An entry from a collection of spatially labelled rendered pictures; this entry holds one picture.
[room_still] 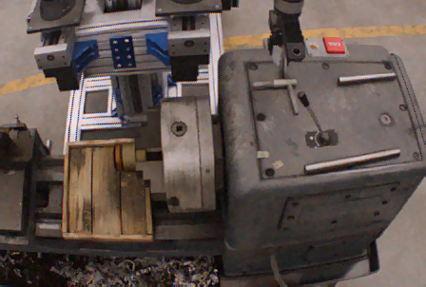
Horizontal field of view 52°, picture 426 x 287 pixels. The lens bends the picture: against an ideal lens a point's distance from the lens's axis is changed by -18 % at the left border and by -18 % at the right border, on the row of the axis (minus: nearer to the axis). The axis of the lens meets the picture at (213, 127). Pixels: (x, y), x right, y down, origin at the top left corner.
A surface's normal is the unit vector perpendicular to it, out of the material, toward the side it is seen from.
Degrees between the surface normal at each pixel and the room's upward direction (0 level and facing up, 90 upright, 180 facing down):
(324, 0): 0
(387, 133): 0
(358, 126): 0
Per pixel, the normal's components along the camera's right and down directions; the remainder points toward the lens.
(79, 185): 0.00, -0.56
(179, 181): 0.06, 0.36
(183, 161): 0.04, 0.05
